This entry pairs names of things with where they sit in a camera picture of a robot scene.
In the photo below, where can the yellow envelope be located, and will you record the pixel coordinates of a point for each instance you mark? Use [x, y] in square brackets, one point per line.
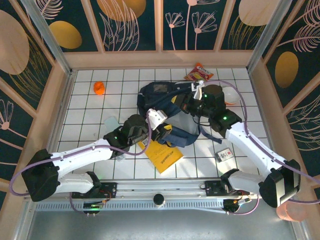
[163, 157]

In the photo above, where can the small orange plastic cup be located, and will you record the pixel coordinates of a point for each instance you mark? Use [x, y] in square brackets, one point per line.
[99, 88]

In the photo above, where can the aluminium frame post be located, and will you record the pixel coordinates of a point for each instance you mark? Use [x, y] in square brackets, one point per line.
[51, 42]
[269, 32]

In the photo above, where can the black round knob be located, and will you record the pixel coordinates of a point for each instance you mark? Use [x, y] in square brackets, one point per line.
[158, 198]

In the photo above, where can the orange fruit candy bag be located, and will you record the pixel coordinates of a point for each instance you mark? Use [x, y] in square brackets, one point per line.
[200, 73]

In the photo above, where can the pale green eraser block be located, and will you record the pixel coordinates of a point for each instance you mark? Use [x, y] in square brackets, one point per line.
[112, 123]

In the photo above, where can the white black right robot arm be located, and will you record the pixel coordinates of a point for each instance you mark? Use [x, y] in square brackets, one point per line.
[250, 145]

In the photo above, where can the black white card box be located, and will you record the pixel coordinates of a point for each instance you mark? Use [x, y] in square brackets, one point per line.
[225, 155]

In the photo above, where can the navy blue student backpack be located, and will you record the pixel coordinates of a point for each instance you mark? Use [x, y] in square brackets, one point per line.
[152, 96]

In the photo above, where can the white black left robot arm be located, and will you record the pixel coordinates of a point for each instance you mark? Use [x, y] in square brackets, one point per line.
[82, 153]

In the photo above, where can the translucent pink cup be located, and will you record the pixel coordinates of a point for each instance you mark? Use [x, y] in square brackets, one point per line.
[291, 211]

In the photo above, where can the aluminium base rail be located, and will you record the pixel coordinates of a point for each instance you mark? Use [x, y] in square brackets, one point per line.
[160, 186]

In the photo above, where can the small black circuit board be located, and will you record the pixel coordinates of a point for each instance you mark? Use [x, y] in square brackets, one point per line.
[92, 206]
[231, 205]

